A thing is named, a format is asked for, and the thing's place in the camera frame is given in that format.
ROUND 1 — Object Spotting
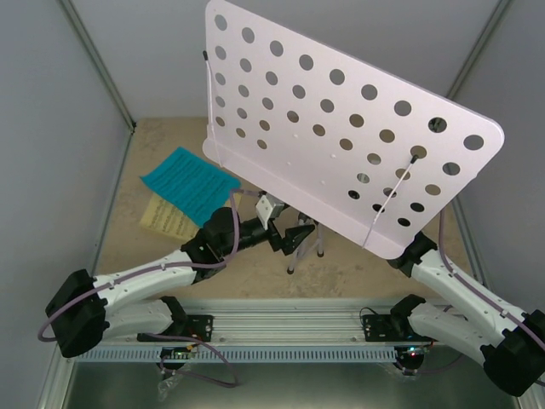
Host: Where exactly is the blue sheet music page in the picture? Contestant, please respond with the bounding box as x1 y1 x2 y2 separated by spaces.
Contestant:
141 147 241 227

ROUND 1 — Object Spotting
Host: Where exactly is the yellow sheet music page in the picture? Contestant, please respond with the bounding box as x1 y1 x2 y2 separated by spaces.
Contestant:
139 193 198 243

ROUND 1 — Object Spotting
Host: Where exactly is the white music stand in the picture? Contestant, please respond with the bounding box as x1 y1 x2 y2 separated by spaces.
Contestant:
203 1 504 260

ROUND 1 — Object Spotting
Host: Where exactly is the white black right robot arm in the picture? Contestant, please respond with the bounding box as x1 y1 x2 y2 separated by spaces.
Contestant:
389 233 544 397

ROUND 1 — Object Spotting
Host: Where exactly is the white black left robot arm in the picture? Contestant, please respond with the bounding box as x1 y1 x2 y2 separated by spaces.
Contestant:
45 207 316 358

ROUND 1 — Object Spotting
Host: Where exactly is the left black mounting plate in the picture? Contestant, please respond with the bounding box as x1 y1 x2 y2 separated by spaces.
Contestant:
159 314 214 342

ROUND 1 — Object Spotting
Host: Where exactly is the black mounting plate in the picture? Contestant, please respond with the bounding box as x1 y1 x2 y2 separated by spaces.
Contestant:
360 314 430 343
159 314 214 342

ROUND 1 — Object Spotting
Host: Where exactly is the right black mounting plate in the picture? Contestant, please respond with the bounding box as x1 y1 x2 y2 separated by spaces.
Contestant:
360 314 430 343

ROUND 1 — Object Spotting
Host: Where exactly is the left circuit board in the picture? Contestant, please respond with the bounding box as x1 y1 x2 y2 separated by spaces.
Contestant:
159 344 198 360

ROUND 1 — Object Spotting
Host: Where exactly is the circuit board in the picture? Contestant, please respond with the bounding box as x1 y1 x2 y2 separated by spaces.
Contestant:
159 344 198 360
396 347 427 361

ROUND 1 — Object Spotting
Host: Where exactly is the right circuit board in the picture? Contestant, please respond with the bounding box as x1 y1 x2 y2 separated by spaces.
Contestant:
396 347 427 361

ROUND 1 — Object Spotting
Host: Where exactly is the clear plastic bag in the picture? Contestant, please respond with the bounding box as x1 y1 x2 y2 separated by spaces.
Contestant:
158 371 183 402

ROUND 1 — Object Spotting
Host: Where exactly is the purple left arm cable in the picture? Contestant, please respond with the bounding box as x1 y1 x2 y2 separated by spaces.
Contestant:
38 188 265 344

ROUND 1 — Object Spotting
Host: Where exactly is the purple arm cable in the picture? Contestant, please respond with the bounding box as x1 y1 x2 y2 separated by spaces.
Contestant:
438 210 545 363
38 188 265 344

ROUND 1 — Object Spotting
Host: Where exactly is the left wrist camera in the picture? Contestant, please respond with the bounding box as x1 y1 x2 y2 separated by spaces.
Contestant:
255 193 285 230

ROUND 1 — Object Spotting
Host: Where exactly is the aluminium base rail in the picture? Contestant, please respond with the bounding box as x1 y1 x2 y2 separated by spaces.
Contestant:
58 297 529 345

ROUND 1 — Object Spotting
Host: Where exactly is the grey slotted cable duct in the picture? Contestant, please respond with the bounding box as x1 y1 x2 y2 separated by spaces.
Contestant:
75 345 399 364

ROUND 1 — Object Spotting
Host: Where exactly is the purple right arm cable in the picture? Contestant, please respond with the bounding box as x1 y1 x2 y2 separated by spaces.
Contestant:
438 210 545 363

